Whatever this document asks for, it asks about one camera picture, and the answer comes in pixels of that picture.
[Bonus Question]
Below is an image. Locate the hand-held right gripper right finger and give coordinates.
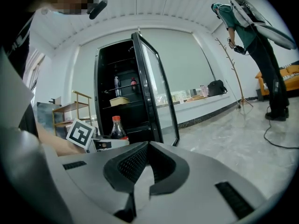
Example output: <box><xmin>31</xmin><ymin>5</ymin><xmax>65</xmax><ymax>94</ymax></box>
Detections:
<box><xmin>136</xmin><ymin>140</ymin><xmax>278</xmax><ymax>224</ymax></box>

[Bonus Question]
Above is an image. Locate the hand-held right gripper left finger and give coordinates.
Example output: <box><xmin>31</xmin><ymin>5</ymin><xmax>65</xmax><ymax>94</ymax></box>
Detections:
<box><xmin>59</xmin><ymin>140</ymin><xmax>151</xmax><ymax>219</ymax></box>

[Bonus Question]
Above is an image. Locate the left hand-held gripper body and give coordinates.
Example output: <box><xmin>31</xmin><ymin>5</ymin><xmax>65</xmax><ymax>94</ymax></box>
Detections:
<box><xmin>66</xmin><ymin>119</ymin><xmax>130</xmax><ymax>154</ymax></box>

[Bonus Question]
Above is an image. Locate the black mini fridge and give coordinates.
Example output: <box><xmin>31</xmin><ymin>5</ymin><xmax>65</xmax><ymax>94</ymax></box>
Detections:
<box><xmin>94</xmin><ymin>32</ymin><xmax>180</xmax><ymax>147</ymax></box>

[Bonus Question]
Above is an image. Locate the person's left forearm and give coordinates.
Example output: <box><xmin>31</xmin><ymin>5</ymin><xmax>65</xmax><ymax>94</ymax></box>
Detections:
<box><xmin>36</xmin><ymin>121</ymin><xmax>87</xmax><ymax>157</ymax></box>

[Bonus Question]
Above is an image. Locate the wooden shelf rack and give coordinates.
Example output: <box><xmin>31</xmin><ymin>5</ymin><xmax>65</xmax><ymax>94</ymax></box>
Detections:
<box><xmin>52</xmin><ymin>90</ymin><xmax>93</xmax><ymax>135</ymax></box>

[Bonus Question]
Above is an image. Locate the grey marbled cabinet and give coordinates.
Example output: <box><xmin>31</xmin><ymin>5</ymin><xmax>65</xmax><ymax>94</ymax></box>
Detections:
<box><xmin>36</xmin><ymin>98</ymin><xmax>63</xmax><ymax>139</ymax></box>

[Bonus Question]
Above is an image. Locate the yellow plastic container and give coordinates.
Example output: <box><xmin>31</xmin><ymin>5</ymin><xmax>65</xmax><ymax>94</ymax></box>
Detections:
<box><xmin>109</xmin><ymin>97</ymin><xmax>130</xmax><ymax>107</ymax></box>

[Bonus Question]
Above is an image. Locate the white low ledge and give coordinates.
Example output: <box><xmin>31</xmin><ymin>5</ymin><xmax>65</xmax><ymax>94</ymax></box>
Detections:
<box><xmin>156</xmin><ymin>93</ymin><xmax>234</xmax><ymax>130</ymax></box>

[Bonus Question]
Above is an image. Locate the clear water bottle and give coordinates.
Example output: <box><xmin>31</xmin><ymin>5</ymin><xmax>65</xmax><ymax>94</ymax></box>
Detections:
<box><xmin>114</xmin><ymin>75</ymin><xmax>122</xmax><ymax>97</ymax></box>

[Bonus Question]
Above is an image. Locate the wooden tray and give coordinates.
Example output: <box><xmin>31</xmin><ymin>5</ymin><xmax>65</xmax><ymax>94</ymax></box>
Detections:
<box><xmin>186</xmin><ymin>93</ymin><xmax>207</xmax><ymax>101</ymax></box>

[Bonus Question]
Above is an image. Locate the black bag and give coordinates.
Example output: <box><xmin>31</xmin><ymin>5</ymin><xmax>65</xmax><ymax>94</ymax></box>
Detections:
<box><xmin>207</xmin><ymin>79</ymin><xmax>228</xmax><ymax>97</ymax></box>

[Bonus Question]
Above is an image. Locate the person's black printed t-shirt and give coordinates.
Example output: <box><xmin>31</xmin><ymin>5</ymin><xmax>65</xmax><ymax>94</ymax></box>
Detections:
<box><xmin>0</xmin><ymin>0</ymin><xmax>39</xmax><ymax>137</ymax></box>

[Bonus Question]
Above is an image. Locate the wooden coat rack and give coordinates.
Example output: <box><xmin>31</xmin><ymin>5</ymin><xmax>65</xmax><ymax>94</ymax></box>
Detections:
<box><xmin>214</xmin><ymin>37</ymin><xmax>254</xmax><ymax>109</ymax></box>

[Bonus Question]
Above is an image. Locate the orange sofa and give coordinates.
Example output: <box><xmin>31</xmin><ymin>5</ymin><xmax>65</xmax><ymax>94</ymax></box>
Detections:
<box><xmin>255</xmin><ymin>64</ymin><xmax>299</xmax><ymax>101</ymax></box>

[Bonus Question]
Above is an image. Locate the black power cable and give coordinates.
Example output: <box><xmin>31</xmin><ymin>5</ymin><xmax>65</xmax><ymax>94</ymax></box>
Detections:
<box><xmin>263</xmin><ymin>119</ymin><xmax>299</xmax><ymax>149</ymax></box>

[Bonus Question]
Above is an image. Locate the black head camera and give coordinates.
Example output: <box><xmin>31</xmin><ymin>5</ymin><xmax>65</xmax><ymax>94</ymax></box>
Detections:
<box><xmin>87</xmin><ymin>0</ymin><xmax>108</xmax><ymax>20</ymax></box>

